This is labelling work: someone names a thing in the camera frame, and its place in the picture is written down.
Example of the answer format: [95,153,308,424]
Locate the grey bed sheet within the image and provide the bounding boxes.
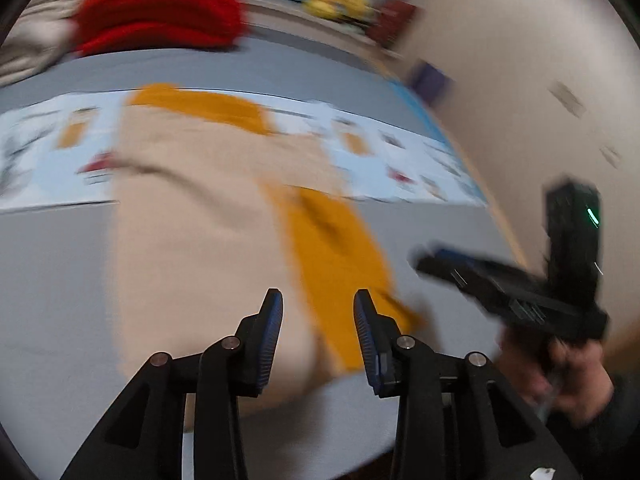
[1,29,513,479]

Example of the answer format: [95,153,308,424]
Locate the yellow plush toys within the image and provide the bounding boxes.
[303,0,375,23]

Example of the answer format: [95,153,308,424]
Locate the beige and mustard hooded jacket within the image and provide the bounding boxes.
[113,84,419,413]

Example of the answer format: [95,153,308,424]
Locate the person's right hand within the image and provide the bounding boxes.
[496,328,614,426]

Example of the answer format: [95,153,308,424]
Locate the red folded quilt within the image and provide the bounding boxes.
[74,0,246,56]

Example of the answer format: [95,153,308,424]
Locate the light blue printed bed runner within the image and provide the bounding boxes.
[1,91,486,212]

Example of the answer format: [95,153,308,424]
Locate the cream folded blanket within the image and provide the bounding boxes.
[1,0,85,87]

